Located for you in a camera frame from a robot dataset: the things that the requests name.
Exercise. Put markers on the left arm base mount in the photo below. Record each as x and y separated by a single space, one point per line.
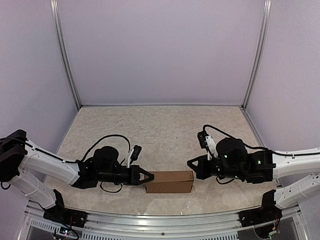
66 216

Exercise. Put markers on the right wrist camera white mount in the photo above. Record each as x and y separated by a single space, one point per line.
207 142

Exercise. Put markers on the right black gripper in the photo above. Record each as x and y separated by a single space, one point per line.
202 160

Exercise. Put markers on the left aluminium corner post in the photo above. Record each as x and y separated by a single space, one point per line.
54 5

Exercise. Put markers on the aluminium corner post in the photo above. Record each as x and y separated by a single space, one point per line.
258 53
54 5

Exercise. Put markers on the right aluminium corner post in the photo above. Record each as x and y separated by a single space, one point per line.
258 53

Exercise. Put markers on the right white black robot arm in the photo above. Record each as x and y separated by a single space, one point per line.
230 159

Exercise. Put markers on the front aluminium frame rail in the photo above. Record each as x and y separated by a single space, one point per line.
209 226

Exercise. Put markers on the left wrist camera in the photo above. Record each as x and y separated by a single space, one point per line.
132 156

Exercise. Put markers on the brown cardboard box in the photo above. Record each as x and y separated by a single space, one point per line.
170 182

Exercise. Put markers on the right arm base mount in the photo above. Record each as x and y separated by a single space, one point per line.
259 215

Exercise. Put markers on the small circuit board with led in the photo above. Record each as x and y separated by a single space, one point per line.
64 231

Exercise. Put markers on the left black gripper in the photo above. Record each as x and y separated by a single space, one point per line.
134 176

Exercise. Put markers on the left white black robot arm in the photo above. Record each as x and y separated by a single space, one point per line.
19 157

